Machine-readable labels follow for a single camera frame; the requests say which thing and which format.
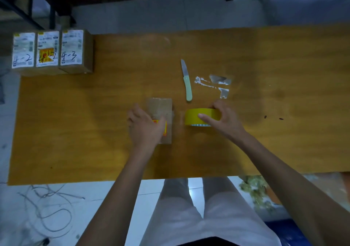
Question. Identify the white shorts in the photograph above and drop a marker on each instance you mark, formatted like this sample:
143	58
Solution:
218	215

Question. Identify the person's left forearm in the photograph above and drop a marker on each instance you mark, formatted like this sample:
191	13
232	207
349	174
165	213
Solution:
120	199

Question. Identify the small brown cardboard box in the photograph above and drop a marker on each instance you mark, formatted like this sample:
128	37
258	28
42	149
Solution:
161	107

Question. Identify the person's left thumb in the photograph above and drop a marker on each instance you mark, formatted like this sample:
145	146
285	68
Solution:
162	125

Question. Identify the labelled cardboard box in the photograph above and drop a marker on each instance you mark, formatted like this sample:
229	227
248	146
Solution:
24	50
73	48

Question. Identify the clear tape scraps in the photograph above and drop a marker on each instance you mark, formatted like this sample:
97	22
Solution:
217	83

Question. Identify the person's right hand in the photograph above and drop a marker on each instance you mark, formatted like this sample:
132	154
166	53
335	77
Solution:
228	122

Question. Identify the person's right forearm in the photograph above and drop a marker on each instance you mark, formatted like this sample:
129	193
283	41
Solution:
289	188

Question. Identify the black shirt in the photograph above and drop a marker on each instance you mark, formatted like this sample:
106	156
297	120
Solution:
209	241

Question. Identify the person's left hand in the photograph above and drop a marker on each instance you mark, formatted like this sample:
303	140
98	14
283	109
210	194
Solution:
145	132

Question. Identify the blue plastic sheet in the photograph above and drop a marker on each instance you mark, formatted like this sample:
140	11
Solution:
287	233

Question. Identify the person's right thumb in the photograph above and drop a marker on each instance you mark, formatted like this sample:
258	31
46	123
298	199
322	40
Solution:
207	118

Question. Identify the cardboard box with orange sticker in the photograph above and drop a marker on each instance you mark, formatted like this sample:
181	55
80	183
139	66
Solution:
47	48

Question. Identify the yellow tape roll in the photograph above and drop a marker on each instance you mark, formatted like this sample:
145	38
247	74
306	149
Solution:
192	116

